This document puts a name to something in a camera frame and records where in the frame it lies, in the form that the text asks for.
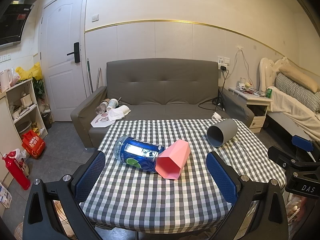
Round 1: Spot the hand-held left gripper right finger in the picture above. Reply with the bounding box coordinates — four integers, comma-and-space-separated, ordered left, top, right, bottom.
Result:
206, 151, 289, 240

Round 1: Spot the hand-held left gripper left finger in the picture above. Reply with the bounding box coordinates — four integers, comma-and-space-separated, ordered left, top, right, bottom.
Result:
22, 151, 107, 240

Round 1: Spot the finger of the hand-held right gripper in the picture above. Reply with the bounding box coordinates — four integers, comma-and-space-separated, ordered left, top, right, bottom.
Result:
291, 135, 317, 162
267, 145, 320, 174

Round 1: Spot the pink faceted cup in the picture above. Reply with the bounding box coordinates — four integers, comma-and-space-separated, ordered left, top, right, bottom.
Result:
155, 140, 192, 180

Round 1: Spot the grey cup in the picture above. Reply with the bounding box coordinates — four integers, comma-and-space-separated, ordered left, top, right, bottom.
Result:
207, 119, 238, 147

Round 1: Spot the white paper cup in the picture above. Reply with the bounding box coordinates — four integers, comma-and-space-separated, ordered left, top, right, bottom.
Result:
117, 105, 132, 117

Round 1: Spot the paper cup with lid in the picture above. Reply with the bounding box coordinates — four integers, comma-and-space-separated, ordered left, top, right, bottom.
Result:
106, 98, 118, 112

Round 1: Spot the clear bag of goods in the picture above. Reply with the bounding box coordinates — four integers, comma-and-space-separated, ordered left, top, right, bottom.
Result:
287, 192, 320, 240

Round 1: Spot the bed with pillows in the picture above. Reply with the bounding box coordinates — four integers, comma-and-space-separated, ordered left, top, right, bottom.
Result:
269, 87, 320, 140

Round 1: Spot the blue drink can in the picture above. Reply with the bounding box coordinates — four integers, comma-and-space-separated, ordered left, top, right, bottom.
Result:
114, 136, 166, 173

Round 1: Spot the checkered grey pillow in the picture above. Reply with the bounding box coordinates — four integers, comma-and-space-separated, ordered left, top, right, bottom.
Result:
275, 73, 320, 113

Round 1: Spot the white pink paper bag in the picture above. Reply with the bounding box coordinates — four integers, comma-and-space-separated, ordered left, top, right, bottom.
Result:
91, 112, 113, 128

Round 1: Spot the white nightstand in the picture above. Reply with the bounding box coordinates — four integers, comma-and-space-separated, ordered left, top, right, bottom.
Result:
228, 87, 273, 133

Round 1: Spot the red shopping bag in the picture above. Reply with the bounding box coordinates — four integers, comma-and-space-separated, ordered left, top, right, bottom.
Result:
22, 130, 46, 159

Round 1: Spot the beige pillow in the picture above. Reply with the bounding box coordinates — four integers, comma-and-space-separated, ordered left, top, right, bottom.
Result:
279, 65, 320, 92

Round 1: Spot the white cloth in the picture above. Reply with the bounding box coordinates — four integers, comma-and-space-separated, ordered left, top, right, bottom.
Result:
108, 108, 125, 120

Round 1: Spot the clear plastic bottle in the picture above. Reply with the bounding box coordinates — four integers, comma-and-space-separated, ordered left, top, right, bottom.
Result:
95, 99, 110, 114

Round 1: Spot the red fire extinguisher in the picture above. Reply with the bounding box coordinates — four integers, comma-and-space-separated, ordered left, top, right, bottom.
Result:
2, 154, 31, 190

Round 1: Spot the white bed headboard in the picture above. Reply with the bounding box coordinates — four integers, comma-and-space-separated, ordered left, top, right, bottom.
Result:
259, 57, 288, 93

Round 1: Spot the white shelf unit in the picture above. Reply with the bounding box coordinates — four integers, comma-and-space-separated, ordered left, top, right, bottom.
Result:
5, 78, 48, 150

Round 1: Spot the small white box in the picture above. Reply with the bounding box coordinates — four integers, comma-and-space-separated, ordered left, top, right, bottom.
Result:
0, 182, 12, 208

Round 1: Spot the green potted plant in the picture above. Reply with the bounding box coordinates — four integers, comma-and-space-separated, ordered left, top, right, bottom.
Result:
32, 79, 47, 100

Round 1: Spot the grey sofa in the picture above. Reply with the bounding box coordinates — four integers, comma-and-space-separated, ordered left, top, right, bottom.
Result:
70, 58, 255, 148

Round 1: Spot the yellow plastic bag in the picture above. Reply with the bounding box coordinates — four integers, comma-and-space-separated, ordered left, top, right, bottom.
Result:
15, 62, 43, 82

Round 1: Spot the pale pink kettle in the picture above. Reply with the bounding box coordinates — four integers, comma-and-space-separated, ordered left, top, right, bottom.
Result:
0, 68, 13, 92

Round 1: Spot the white door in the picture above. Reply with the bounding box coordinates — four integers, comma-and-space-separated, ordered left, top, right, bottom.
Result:
40, 0, 89, 122

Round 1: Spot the black range hood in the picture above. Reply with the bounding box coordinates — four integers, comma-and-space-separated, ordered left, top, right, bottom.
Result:
0, 4, 34, 49

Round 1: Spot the black cable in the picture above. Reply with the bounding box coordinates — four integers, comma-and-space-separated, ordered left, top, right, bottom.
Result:
199, 70, 229, 112

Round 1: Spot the green broom handle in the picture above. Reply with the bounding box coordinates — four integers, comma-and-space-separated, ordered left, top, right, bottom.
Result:
87, 59, 94, 93

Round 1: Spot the white cable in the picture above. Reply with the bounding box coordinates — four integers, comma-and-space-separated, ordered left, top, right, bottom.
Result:
231, 46, 253, 85

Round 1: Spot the white wall socket panel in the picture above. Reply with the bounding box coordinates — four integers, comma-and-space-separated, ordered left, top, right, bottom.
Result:
217, 56, 230, 68

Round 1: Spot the black door lock handle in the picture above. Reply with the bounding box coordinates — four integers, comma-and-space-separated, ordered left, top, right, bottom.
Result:
66, 42, 80, 63

